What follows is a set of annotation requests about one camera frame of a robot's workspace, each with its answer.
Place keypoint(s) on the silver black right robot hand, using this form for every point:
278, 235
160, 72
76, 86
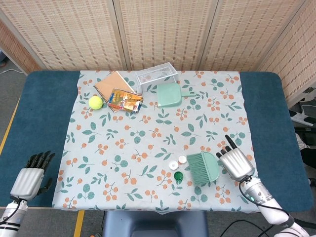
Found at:
237, 163

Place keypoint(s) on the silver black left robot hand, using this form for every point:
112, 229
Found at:
27, 182

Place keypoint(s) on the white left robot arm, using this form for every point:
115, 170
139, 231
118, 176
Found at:
12, 217

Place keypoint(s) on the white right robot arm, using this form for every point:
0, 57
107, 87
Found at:
269, 205

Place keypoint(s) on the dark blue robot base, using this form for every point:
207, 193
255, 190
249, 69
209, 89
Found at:
153, 224

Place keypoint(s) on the plain white bottle cap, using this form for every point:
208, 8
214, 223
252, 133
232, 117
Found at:
182, 159

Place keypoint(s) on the green bottle cap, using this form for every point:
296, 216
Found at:
178, 176

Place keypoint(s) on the white round cap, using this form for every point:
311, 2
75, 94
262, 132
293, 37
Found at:
173, 165

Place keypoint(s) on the dark teal table cover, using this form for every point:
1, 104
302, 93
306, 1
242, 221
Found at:
37, 118

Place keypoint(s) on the white power strip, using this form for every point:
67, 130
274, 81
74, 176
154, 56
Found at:
303, 121

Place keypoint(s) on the mint green dustpan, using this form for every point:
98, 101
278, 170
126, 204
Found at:
168, 95

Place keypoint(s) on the floral print tablecloth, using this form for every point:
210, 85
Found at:
138, 138

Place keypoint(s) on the yellow-green tennis ball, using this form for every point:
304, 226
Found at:
95, 102

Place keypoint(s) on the colourful orange snack packet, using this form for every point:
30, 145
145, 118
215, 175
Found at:
124, 100

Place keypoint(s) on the brown spiral notebook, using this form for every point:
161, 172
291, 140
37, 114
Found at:
111, 82

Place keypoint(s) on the woven bamboo folding screen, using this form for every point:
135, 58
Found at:
74, 32

